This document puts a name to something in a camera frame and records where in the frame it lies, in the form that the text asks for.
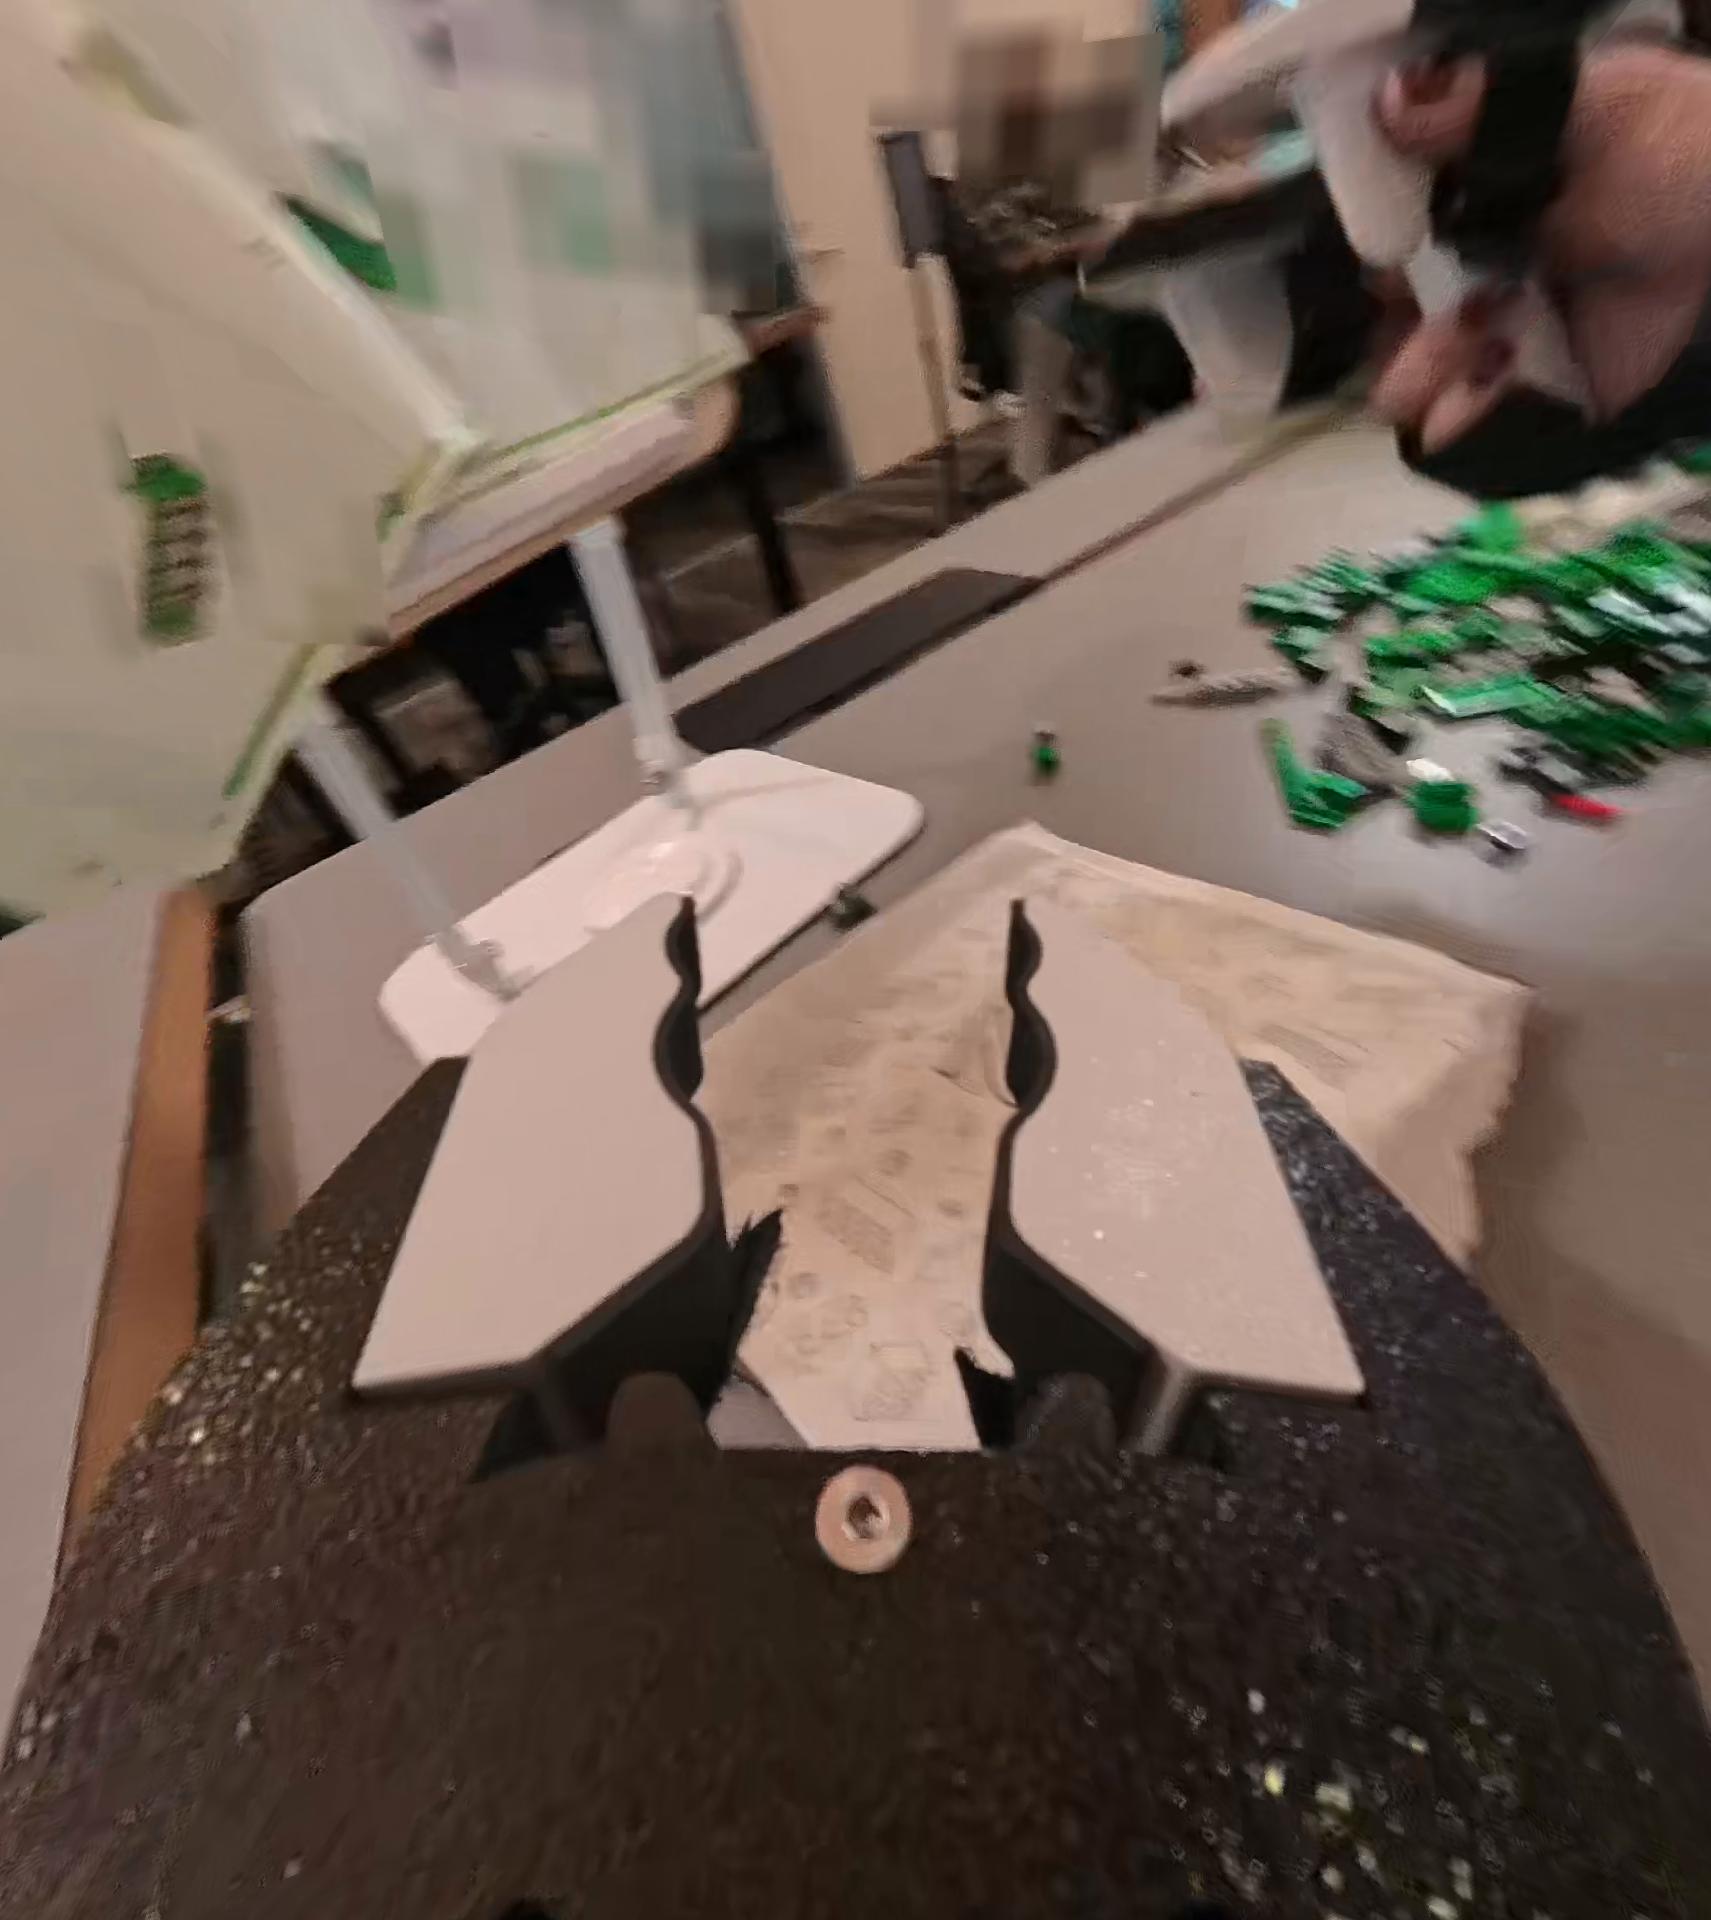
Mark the adjacent grey table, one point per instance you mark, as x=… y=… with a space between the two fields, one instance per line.
x=1 y=1274

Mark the white printed paper bag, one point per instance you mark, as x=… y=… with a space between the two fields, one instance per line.
x=870 y=1124

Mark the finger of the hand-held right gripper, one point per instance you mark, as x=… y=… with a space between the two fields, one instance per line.
x=1246 y=68

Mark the light grey long brick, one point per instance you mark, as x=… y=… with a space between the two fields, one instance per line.
x=1224 y=687

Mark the white base book stand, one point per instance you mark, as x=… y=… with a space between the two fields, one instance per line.
x=796 y=819

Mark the small green brick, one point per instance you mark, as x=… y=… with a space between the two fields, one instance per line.
x=1046 y=750

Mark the person's right hand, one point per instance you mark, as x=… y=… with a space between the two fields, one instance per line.
x=1666 y=240

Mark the instruction booklet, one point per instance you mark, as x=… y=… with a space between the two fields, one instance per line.
x=15 y=375

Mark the small red piece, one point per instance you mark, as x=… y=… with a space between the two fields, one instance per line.
x=1590 y=807

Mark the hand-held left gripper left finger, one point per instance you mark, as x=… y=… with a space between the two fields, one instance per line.
x=557 y=1170

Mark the dark grey brick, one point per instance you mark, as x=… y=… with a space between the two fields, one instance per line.
x=848 y=904

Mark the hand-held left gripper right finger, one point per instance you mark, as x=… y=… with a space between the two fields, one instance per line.
x=1170 y=1201

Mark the pile of mixed toy bricks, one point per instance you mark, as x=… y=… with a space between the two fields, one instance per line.
x=1500 y=698

